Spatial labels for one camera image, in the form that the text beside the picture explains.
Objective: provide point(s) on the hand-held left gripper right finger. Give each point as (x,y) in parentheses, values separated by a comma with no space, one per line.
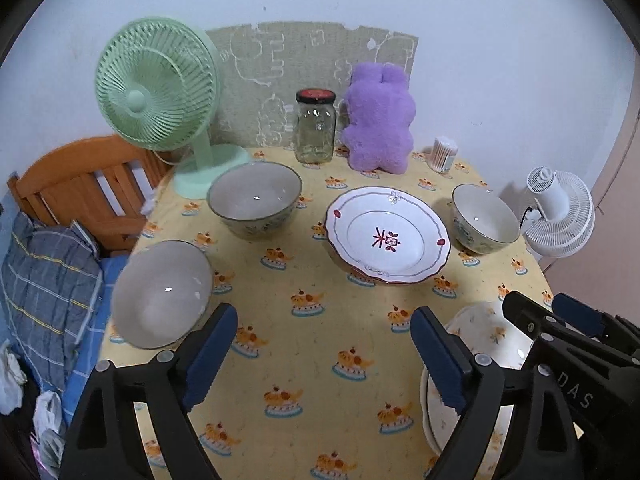
(440,360)

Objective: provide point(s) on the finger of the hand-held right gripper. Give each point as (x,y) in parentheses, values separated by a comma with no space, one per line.
(580,312)
(522,310)

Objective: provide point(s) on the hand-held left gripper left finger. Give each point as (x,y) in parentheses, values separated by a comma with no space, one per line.
(210,355)

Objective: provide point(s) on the white plate with yellow flowers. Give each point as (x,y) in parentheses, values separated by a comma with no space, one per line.
(492,330)

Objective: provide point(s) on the plain grey bowl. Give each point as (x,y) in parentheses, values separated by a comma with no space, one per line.
(160,295)

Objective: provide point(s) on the small patterned white bowl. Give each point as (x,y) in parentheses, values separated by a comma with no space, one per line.
(485,215)

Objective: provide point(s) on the white plate with red pattern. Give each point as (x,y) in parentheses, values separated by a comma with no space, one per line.
(385,240)

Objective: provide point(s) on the grey bowl with patterned outside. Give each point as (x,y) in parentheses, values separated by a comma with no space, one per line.
(255,195)

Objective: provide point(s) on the white desk fan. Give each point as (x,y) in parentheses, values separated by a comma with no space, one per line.
(560,210)

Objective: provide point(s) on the beige door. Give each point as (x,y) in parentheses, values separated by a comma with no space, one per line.
(620,210)

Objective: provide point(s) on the yellow printed tablecloth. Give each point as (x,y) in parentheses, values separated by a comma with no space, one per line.
(320,320)

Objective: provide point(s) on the blue bedsheet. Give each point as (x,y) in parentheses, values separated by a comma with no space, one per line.
(85,375)

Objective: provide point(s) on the cotton swab container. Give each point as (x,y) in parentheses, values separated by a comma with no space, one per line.
(444,156)

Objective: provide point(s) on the white plastic bag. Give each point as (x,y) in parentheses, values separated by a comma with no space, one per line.
(10,380)
(50,430)

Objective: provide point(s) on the blue plaid pillow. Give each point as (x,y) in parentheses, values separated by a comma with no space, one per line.
(45,290)

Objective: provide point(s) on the wooden bed headboard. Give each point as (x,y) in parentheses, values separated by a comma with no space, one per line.
(65,170)

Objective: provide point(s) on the purple plush toy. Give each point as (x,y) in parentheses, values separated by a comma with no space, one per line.
(380,120)

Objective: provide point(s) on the glass jar with dark lid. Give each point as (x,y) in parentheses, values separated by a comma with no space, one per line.
(315,130)

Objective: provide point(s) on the green desk fan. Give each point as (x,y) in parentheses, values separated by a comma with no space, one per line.
(150,90)

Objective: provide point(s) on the beige printed wall mat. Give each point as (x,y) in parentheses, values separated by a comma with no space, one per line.
(300,60)

